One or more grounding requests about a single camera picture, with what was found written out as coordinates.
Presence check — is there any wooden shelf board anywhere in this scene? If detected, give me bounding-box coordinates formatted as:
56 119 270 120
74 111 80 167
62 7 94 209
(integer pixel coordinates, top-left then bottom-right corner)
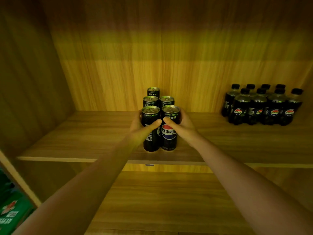
84 171 313 235
17 110 313 169

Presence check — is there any person's left forearm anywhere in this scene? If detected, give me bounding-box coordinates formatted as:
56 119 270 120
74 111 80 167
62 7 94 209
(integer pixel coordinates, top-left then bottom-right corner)
12 138 145 235

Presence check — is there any group of black soda bottles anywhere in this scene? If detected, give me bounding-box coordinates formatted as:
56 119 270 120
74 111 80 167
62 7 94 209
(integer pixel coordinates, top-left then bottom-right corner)
221 84 304 126

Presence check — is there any wooden shelf cabinet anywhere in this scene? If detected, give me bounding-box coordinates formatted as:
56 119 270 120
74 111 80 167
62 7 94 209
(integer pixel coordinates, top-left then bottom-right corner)
0 0 313 235

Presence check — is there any person's left hand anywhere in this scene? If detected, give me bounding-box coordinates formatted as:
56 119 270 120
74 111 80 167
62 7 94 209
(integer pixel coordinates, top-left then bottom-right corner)
127 110 162 148

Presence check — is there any person's right hand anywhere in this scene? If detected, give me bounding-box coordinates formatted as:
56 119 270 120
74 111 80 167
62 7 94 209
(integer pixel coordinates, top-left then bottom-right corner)
163 109 204 149

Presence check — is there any green printed drink carton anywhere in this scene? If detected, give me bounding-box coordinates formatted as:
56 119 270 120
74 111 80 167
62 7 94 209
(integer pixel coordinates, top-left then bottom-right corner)
0 169 36 235

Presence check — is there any person's right forearm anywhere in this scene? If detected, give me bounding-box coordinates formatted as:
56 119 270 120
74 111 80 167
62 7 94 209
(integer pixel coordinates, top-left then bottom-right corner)
193 138 313 235

